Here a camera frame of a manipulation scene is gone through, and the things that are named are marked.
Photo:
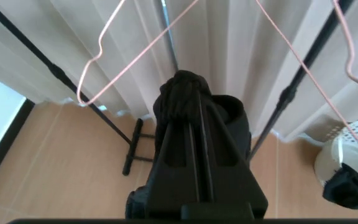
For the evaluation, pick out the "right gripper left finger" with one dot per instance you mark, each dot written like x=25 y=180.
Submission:
x=172 y=186

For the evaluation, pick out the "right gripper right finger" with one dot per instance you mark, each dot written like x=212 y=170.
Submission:
x=235 y=186

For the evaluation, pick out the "black shorts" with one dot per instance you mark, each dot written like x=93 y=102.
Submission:
x=182 y=87

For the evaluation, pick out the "black shirt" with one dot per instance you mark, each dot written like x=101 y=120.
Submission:
x=350 y=189

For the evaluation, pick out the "pink clothes hanger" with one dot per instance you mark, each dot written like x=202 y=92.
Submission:
x=291 y=48
x=141 y=51

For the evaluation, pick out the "white laundry basket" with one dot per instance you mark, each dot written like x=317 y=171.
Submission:
x=337 y=152

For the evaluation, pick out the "black clothes rack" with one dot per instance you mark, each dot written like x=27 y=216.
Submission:
x=56 y=72

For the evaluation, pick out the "beige curtain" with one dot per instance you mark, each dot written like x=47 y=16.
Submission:
x=228 y=46

